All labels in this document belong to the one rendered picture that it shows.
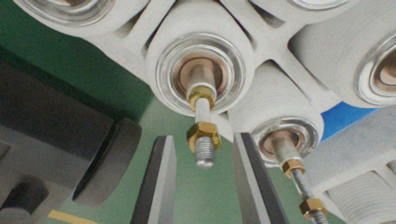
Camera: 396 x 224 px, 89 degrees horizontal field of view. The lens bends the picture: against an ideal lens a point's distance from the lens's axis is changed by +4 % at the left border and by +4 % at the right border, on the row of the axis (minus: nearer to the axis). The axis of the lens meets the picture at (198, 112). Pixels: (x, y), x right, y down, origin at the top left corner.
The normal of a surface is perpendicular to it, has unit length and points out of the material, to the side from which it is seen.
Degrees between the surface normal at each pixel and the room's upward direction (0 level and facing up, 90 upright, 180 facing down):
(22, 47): 0
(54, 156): 45
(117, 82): 0
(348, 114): 88
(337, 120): 88
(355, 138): 90
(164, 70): 4
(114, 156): 55
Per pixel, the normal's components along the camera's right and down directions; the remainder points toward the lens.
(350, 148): -0.76, -0.51
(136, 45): 0.01, 0.59
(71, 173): 0.47, -0.03
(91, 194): 0.13, 0.43
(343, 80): -0.62, 0.64
